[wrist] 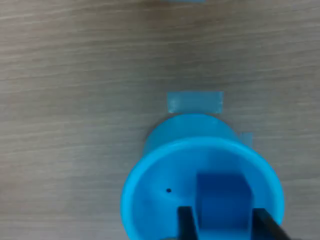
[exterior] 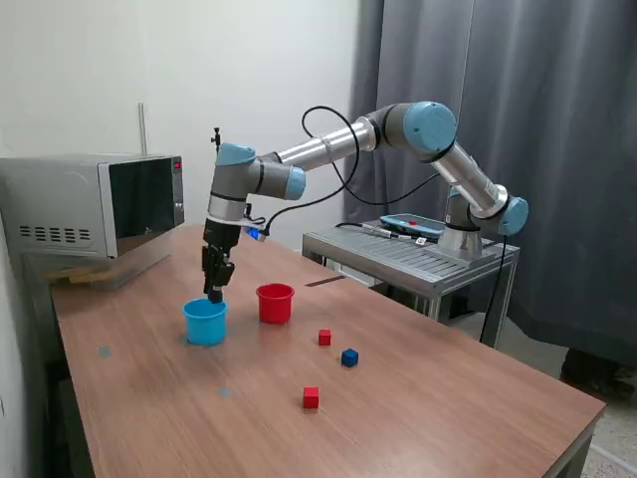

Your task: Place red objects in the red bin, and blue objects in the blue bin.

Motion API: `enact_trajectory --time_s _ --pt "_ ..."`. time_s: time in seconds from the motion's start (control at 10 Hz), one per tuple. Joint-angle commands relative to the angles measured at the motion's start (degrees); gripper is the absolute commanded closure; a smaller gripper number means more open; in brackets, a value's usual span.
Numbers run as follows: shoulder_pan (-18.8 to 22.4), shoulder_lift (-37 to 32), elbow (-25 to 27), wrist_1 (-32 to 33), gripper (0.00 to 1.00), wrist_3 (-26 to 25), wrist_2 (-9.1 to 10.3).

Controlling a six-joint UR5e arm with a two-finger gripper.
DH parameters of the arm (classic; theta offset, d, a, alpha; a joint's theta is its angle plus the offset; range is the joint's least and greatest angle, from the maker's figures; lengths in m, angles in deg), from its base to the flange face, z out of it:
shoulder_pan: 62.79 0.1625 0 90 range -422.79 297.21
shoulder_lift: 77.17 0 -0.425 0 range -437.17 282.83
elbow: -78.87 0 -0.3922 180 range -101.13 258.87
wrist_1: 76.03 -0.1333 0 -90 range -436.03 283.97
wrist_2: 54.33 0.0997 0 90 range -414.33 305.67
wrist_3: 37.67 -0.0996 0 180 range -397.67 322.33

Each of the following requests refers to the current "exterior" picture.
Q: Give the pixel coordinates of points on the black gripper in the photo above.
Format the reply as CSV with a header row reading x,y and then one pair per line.
x,y
221,238

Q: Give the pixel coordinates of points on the small blue cube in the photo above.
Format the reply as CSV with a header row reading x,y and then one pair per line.
x,y
350,358

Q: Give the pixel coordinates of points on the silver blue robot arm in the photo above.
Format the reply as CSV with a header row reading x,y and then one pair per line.
x,y
323,144

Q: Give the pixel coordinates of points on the blue plastic cup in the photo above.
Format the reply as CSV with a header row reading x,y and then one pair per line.
x,y
204,326

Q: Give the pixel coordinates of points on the red plastic cup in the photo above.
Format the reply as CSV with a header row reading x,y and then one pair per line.
x,y
274,309

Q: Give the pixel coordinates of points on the dark tape strip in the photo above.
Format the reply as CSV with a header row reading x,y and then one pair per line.
x,y
323,282

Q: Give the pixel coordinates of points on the blue tape mark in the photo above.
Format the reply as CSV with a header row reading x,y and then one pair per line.
x,y
104,351
225,393

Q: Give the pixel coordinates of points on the small red cube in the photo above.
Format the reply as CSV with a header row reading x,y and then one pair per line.
x,y
325,338
310,399

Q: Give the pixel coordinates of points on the wooden blocks under microwave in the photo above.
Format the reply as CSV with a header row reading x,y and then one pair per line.
x,y
79,275

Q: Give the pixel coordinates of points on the thin metal pole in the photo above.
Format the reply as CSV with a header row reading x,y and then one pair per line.
x,y
142,129

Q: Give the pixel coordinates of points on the silver microwave oven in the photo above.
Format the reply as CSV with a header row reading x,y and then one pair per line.
x,y
60,199

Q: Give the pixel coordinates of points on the grey metal cart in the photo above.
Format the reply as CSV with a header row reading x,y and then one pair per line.
x,y
398,259

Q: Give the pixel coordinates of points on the blue teach pendant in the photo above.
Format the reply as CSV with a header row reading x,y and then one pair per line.
x,y
423,229

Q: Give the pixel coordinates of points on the grey curtain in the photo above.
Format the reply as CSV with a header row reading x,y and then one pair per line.
x,y
547,74

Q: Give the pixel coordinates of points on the dark shoe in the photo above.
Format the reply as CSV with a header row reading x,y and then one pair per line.
x,y
592,373

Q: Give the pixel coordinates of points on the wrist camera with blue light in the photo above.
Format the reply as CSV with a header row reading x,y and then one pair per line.
x,y
255,233

